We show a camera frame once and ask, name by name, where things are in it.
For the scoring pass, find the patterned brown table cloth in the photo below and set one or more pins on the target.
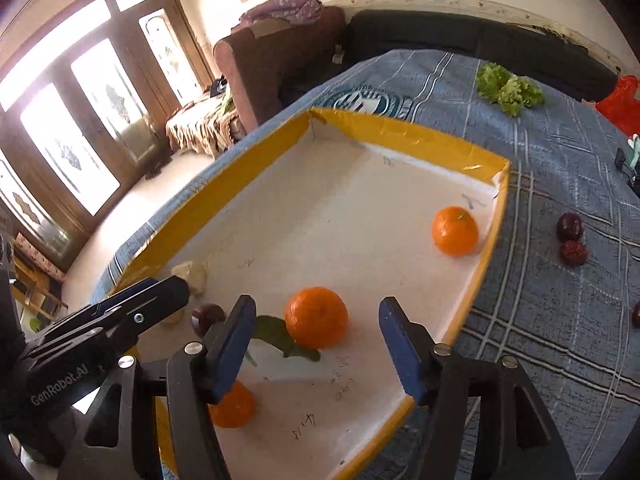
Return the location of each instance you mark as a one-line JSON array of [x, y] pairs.
[[205, 127]]

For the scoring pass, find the orange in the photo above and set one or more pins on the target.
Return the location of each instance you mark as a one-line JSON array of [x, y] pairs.
[[455, 232], [316, 317], [236, 411]]

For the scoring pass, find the bumpy dark red fruit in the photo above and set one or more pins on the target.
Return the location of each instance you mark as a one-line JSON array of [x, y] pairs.
[[574, 253]]

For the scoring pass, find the white and green items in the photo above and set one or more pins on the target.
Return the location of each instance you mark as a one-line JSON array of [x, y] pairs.
[[635, 152]]

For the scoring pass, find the black sofa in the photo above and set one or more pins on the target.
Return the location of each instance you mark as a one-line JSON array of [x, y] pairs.
[[425, 30]]

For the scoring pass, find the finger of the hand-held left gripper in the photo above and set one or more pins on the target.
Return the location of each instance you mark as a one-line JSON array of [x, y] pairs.
[[160, 290], [145, 317]]

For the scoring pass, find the dark red plum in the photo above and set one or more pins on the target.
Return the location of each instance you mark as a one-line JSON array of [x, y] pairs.
[[570, 226], [636, 314], [205, 317]]

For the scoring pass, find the yellow tray with white inside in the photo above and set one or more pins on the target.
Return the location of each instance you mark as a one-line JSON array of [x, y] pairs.
[[350, 210]]

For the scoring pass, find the wooden chair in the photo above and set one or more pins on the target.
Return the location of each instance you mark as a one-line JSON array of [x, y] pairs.
[[37, 280]]

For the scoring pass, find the red plastic bag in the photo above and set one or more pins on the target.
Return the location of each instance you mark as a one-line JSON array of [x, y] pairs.
[[622, 105]]

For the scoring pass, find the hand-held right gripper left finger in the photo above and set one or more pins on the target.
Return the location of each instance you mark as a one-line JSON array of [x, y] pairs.
[[234, 355]]

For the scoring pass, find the small dark bag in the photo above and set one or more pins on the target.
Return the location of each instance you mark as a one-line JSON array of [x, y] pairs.
[[219, 86]]

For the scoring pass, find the wooden glass-panel door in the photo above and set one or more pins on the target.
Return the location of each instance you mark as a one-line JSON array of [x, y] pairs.
[[135, 70]]

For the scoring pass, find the brown armchair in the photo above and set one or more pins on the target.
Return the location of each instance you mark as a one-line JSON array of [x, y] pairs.
[[270, 65]]

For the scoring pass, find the small cream fruit piece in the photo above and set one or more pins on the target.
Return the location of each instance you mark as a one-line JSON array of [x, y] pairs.
[[192, 277]]

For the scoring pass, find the purple floral cloth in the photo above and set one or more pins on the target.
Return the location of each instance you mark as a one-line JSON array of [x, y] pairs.
[[295, 2]]

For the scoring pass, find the green leaf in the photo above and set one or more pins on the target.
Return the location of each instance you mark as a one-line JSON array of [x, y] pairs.
[[275, 335]]

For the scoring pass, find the green lettuce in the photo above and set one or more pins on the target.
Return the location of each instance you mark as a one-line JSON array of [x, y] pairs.
[[507, 87]]

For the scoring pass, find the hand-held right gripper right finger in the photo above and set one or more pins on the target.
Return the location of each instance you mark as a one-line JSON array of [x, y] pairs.
[[402, 355]]

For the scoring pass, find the black binder clip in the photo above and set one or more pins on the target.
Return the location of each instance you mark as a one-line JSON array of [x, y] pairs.
[[621, 158]]

